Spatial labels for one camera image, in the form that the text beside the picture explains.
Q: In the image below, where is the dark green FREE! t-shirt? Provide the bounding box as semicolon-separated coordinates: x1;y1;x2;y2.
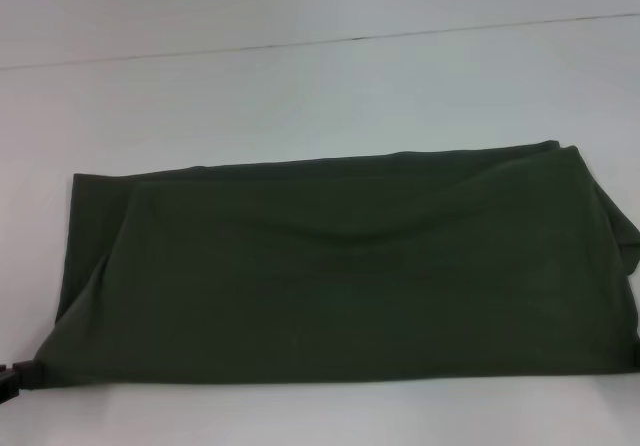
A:
24;139;640;392

